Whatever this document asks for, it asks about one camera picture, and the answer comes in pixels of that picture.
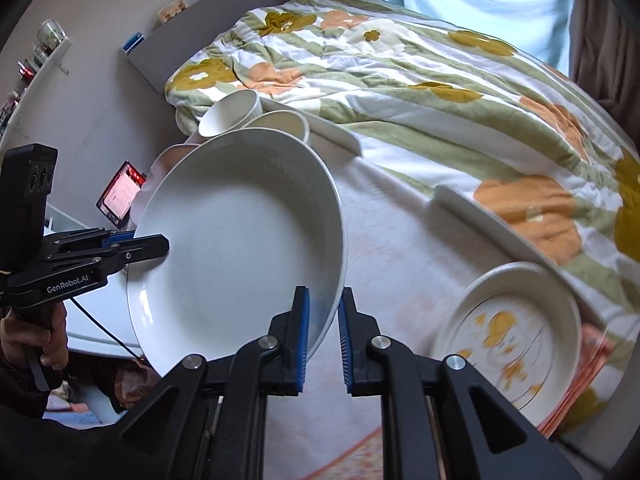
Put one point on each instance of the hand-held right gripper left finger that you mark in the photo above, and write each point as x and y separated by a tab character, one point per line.
300	345

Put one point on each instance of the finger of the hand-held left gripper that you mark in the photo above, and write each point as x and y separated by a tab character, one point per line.
117	238
145	249

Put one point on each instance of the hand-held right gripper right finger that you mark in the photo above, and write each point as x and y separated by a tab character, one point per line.
344	350

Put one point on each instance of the pinkish grey tray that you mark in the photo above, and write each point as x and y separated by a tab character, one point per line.
170	160

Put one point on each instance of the large white plate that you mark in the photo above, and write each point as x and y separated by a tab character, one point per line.
240	240

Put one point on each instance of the white bowl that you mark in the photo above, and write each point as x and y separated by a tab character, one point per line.
280	120
225	112

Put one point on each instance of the white tray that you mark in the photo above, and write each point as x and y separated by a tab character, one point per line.
330	132

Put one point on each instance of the person's left forearm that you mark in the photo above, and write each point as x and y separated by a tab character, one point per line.
60	450

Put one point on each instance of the person's left hand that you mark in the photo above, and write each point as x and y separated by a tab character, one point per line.
52	340

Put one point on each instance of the tablet with red screen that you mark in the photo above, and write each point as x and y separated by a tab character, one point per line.
120	195

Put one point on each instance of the orange patterned cloth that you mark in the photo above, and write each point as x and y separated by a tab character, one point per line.
400	240

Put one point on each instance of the brown patterned cloth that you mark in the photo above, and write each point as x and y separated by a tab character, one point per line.
130	380

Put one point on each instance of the yellow flower plate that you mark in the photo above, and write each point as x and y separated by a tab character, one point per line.
500	340

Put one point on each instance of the glass jar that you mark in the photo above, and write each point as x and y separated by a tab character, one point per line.
50	35

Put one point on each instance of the light blue printed item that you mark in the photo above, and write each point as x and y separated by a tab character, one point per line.
70	415

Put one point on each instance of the blue box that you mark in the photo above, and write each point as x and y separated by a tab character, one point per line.
134	42

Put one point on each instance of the grey headboard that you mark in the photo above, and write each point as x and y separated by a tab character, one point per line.
200	25

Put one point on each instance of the beige box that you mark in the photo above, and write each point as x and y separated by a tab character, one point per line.
172	11

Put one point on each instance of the floral blanket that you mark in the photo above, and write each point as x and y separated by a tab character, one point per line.
400	75

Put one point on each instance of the brown curtain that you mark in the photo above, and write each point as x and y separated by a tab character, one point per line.
600	35

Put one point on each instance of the white wall shelf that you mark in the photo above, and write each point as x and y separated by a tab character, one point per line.
35	80

